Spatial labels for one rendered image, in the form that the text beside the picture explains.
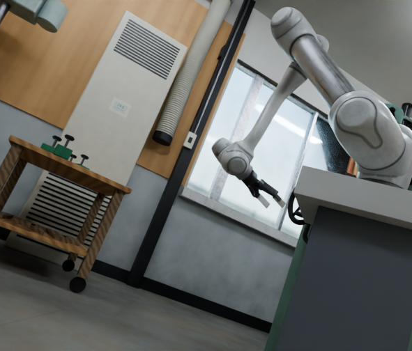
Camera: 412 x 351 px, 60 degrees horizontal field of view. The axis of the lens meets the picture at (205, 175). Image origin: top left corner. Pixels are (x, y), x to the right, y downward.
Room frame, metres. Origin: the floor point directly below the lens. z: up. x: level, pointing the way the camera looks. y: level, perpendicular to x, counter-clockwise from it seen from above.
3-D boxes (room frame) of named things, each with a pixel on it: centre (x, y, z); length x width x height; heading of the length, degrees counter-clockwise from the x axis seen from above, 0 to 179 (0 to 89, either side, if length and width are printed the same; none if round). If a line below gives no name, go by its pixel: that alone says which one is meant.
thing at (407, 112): (1.87, -0.97, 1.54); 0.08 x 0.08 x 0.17; 18
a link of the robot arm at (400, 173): (1.09, -0.54, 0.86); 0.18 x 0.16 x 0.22; 133
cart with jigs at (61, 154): (1.91, 0.69, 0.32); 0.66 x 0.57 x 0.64; 21
